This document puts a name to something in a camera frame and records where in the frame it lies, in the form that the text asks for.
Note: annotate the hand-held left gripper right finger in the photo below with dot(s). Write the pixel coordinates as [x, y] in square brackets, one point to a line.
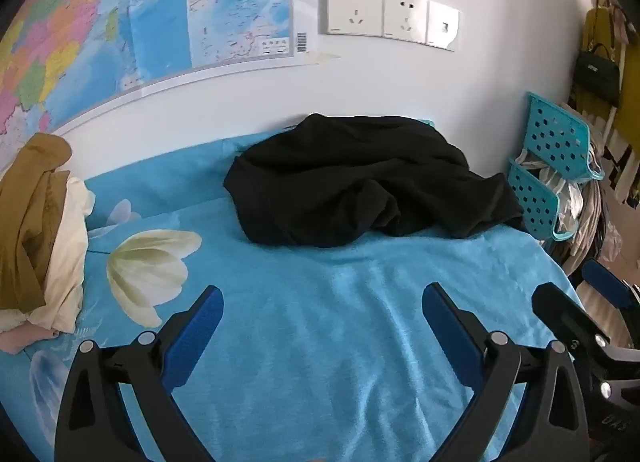
[450, 332]

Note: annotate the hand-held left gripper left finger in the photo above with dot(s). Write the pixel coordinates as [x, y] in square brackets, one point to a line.
[200, 322]

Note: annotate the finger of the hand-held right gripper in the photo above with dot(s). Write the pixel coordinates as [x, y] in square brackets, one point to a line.
[607, 282]
[560, 307]

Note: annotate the black buttoned coat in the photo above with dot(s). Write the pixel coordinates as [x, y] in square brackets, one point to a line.
[360, 177]

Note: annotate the pile of hanging clothes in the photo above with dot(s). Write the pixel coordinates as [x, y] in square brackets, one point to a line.
[597, 227]

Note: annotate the blue floral bedsheet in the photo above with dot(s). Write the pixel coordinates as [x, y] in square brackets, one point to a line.
[310, 342]

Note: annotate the cream cloth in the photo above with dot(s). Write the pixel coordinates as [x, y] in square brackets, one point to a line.
[67, 252]

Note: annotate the pink cloth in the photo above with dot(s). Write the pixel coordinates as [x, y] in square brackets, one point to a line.
[17, 339]

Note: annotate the yellow hanging garment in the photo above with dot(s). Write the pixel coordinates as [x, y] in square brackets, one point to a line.
[627, 87]

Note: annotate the black handbag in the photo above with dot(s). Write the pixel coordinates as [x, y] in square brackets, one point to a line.
[597, 72]

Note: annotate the white wall plate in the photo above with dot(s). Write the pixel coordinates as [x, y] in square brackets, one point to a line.
[444, 26]

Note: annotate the colourful wall map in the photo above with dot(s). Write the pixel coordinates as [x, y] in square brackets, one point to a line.
[125, 22]

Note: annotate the white wall socket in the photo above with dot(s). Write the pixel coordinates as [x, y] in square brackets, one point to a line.
[406, 16]
[351, 7]

